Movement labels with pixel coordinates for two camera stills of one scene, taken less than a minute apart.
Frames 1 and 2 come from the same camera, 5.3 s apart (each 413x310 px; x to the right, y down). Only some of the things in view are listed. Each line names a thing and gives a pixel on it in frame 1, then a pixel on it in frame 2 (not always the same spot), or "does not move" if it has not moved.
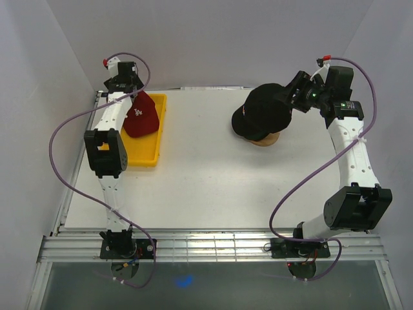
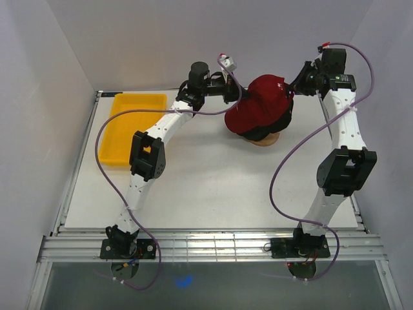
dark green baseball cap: [255, 134] does not move
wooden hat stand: [268, 141] does not move
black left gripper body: [108, 82] → [223, 87]
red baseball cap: [142, 119] → [268, 100]
